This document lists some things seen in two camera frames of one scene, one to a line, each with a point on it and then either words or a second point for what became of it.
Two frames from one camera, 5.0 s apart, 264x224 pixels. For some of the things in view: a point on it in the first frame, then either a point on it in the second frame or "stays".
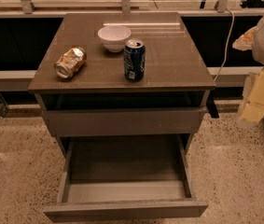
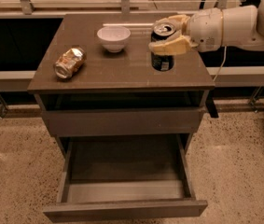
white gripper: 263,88 -> 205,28
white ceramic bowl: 114,37 stays
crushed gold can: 71,63 stays
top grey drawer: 124,122 stays
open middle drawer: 112,177 stays
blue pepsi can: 134,60 -> 160,62
